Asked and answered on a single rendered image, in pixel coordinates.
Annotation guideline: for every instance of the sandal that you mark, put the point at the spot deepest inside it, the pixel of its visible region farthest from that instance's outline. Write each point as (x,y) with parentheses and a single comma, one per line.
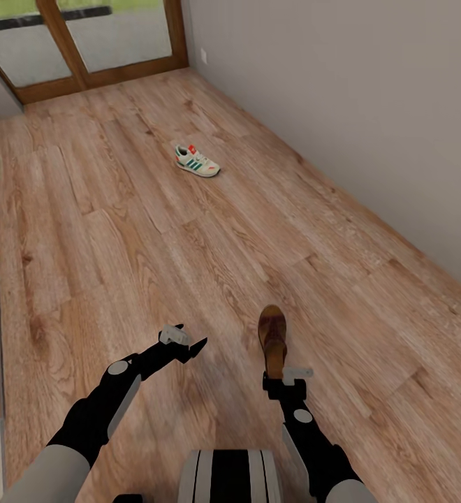
(272,334)

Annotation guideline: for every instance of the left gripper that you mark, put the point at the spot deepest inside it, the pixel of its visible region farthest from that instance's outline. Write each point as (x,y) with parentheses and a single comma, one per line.
(166,353)

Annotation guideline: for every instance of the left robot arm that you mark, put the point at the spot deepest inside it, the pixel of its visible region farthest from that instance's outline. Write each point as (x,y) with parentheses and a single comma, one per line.
(59,471)

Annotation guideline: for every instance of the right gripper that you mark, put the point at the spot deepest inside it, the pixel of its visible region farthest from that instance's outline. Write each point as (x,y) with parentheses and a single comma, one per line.
(278,391)

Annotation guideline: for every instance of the door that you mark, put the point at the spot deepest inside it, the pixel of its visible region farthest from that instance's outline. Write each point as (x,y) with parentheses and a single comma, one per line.
(51,48)

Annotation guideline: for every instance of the robot trunk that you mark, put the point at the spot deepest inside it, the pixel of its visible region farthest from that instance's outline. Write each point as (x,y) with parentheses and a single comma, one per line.
(230,476)

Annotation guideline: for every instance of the gym shoe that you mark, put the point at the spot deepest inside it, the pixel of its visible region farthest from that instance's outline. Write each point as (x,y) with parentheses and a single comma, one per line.
(192,160)

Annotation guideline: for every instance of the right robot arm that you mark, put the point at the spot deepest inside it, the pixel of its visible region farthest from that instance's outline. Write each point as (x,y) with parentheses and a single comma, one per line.
(324,467)

